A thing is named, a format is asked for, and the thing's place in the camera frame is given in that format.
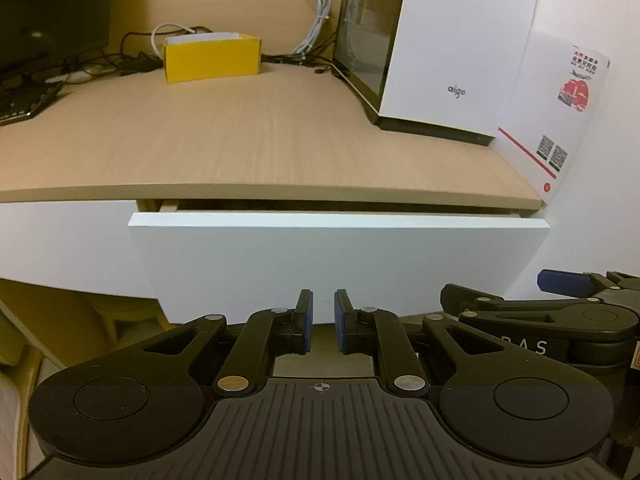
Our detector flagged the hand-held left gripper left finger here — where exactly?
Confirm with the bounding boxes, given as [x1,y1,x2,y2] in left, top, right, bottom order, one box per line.
[137,289,314,397]

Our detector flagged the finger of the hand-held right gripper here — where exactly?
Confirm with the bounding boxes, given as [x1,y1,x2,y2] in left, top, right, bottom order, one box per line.
[537,269,640,295]
[440,284,640,341]

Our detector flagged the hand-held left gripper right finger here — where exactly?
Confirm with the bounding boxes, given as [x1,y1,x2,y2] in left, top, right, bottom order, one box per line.
[334,289,506,397]

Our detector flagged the white desk drawer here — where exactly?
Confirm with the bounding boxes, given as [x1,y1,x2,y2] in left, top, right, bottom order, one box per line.
[127,199,551,328]

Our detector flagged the white leaflet with red print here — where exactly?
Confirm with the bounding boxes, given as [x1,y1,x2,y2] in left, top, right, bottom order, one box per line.
[497,30,612,207]

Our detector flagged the white desk front panel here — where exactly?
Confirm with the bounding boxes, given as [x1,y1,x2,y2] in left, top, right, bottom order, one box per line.
[0,200,168,312]

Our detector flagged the white computer case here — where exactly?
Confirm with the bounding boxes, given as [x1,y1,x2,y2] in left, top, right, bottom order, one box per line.
[332,0,544,147]

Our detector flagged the yellow cardboard box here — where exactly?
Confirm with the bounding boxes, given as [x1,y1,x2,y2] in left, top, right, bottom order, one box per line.
[162,32,262,84]

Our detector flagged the black keyboard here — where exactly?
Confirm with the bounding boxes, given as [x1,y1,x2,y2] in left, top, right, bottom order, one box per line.
[0,80,64,127]

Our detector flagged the black monitor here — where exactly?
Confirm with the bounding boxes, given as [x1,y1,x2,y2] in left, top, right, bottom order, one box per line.
[0,0,113,77]

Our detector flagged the white cable bundle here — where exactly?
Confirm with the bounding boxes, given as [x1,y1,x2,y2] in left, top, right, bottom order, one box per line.
[291,0,333,59]

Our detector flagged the black cables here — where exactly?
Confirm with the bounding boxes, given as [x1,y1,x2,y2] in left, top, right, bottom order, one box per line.
[65,31,167,79]

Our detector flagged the looped white cable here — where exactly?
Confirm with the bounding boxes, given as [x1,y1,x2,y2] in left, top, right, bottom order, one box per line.
[151,23,212,58]

